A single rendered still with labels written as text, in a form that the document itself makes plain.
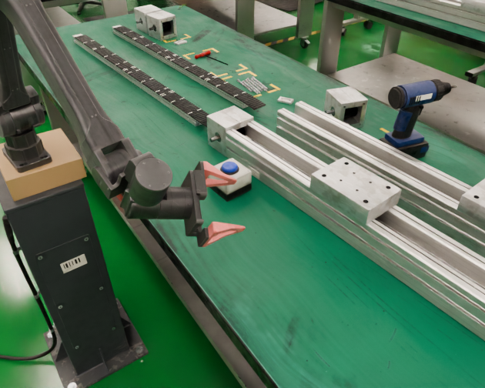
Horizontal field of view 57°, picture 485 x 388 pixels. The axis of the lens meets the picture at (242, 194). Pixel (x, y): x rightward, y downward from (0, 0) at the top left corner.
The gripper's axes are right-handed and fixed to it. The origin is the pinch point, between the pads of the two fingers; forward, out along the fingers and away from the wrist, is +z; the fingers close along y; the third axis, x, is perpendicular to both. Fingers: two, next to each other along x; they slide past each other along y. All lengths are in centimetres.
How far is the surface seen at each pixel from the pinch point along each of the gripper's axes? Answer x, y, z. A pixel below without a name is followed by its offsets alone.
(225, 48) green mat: 60, 106, 37
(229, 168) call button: 18.6, 19.3, 9.0
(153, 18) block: 68, 126, 9
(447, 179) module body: -3, 6, 53
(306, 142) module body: 21, 31, 35
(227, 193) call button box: 21.5, 14.0, 8.6
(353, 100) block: 14, 43, 51
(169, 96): 46, 63, 5
